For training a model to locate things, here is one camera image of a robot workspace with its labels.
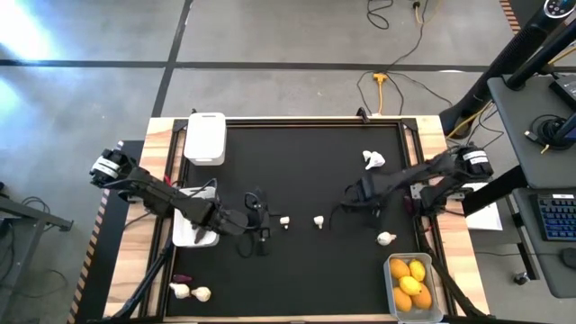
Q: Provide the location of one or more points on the large white garlic cluster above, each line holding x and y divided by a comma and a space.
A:
373, 159

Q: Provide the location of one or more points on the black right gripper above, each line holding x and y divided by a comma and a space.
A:
362, 193

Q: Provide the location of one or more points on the white paper sheet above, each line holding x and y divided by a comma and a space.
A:
485, 220

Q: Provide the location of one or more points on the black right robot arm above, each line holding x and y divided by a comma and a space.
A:
450, 168

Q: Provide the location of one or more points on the black flat device on desk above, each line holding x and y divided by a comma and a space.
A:
566, 90

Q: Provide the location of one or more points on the black clamp on frame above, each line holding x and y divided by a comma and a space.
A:
362, 114

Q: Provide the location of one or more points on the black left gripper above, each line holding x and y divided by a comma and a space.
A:
256, 216

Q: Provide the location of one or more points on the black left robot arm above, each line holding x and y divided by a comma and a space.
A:
157, 195

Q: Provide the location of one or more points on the white plastic basket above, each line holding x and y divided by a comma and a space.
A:
186, 235
204, 139

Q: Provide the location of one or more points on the black computer mouse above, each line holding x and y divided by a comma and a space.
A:
569, 258

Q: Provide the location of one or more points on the black table mat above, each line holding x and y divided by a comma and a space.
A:
292, 279

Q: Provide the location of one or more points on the backlit black keyboard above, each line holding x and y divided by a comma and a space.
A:
558, 217

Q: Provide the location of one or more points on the black hazard-striped floor mat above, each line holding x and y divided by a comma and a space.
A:
510, 13
108, 243

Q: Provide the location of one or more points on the black tower fan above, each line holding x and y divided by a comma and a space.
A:
504, 67

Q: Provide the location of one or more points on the clear plastic bin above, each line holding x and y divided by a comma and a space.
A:
411, 315

